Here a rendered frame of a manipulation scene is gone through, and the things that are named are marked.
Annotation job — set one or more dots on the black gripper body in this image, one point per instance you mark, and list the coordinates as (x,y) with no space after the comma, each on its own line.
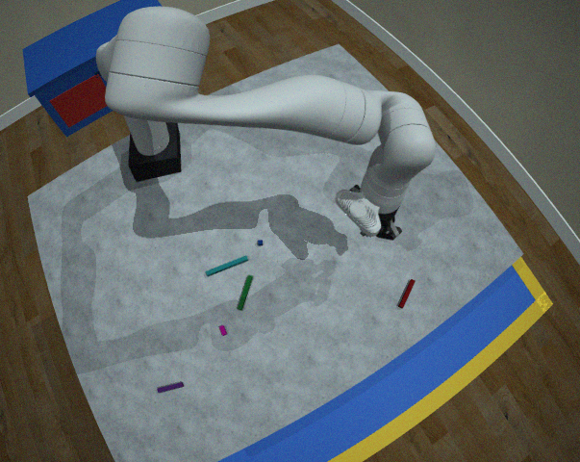
(386,218)

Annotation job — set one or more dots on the red rod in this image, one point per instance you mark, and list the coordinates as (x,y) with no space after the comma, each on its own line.
(407,292)

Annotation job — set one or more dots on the dark purple rod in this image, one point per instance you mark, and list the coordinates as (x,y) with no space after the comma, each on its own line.
(170,387)

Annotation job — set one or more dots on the dark green rod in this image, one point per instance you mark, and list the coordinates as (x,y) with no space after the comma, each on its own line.
(245,292)

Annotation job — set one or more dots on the turquoise rod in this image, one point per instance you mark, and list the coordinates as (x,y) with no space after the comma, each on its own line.
(227,265)

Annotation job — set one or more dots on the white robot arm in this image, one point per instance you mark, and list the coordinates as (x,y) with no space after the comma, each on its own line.
(158,61)

